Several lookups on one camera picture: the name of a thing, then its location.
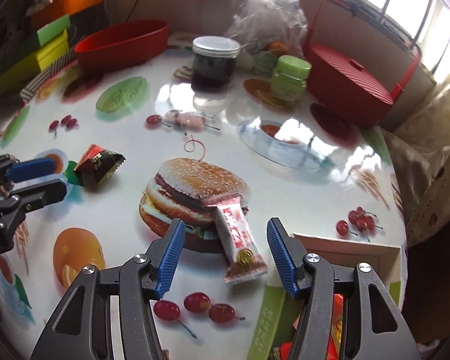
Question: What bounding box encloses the red basket with handle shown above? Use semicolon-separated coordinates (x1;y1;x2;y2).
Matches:
302;10;422;128

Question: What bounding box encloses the orange box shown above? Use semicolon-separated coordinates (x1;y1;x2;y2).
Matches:
28;0;104;30

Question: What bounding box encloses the yellow box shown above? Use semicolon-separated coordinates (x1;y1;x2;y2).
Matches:
0;30;70;96

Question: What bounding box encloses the clear plastic bag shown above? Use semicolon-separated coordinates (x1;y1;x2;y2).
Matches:
225;0;308;58

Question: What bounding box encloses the red black candy wrapper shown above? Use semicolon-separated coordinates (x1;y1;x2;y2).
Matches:
74;144;126;186

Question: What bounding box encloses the green plastic jar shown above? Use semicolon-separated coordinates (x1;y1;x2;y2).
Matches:
271;55;312;104

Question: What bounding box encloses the red oval bowl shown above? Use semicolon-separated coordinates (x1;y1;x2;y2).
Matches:
74;19;169;74

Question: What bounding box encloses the green white cardboard box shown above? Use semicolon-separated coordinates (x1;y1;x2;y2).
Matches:
248;220;418;359

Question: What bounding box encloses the dark jar with white lid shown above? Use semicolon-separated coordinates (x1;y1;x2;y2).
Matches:
191;36;241;91

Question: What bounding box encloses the cream patterned curtain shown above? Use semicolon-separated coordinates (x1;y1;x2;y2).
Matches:
385;74;450;247

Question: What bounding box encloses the striped black white box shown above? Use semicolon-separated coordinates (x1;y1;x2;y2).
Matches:
19;49;76;102

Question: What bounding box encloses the red lidded jelly cup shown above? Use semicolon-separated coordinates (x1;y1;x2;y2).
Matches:
269;294;344;360

